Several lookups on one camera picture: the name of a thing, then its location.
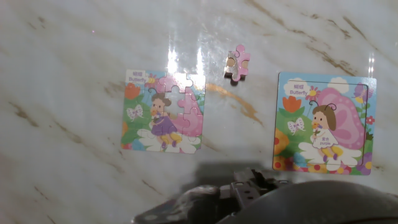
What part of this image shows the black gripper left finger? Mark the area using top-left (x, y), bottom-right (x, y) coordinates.
top-left (133, 182), bottom-right (259, 224)

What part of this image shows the pink jigsaw puzzle piece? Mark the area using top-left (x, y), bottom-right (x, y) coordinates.
top-left (223, 44), bottom-right (251, 86)

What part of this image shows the colourful picture card left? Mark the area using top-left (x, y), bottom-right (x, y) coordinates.
top-left (120, 68), bottom-right (206, 155)

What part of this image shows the butterfly puzzle reference card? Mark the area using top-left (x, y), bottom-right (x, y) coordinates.
top-left (272, 71), bottom-right (377, 176)

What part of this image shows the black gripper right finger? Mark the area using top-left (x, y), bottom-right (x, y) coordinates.
top-left (233, 167), bottom-right (290, 191)

